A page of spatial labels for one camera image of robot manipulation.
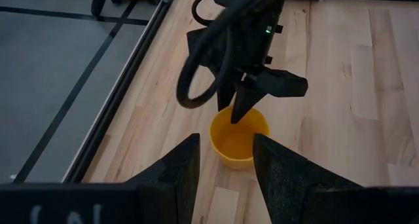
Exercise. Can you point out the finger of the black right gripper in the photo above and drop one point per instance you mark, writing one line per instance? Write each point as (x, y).
(244, 99)
(225, 94)

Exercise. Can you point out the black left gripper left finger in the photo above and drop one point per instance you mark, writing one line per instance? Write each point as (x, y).
(176, 184)

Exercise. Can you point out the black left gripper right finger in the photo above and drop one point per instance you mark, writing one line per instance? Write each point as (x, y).
(288, 184)

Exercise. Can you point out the plain yellow cup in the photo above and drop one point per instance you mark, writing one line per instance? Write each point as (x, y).
(232, 145)

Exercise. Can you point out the black floor tape strip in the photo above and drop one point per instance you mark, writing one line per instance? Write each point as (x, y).
(65, 16)
(74, 93)

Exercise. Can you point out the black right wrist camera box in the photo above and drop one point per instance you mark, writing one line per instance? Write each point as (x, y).
(281, 83)

